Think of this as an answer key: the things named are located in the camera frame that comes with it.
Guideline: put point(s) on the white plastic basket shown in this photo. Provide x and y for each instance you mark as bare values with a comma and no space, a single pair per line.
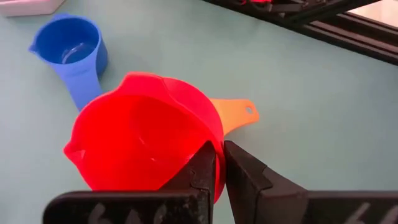
25,7

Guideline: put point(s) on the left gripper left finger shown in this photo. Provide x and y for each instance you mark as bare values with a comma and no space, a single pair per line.
174,205

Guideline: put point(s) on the red measuring cup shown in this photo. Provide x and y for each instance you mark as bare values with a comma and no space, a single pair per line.
130,140

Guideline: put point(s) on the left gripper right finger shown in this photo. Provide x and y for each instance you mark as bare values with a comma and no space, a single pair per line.
280,205

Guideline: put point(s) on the blue measuring cup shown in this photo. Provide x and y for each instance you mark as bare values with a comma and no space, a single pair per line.
81,81

